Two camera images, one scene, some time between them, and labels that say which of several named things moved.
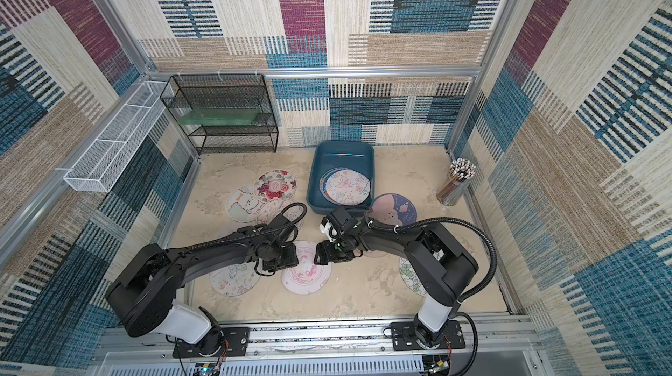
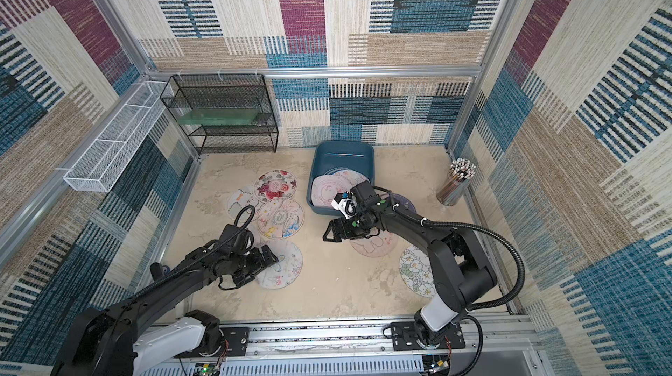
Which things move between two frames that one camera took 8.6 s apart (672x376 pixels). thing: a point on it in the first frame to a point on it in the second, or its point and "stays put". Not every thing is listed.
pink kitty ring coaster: x=306 y=277 to x=325 y=189
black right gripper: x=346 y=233 to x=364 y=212
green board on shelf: x=219 y=116 stays put
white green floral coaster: x=411 y=277 stays put
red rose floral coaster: x=275 y=184 stays put
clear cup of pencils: x=459 y=175 stays put
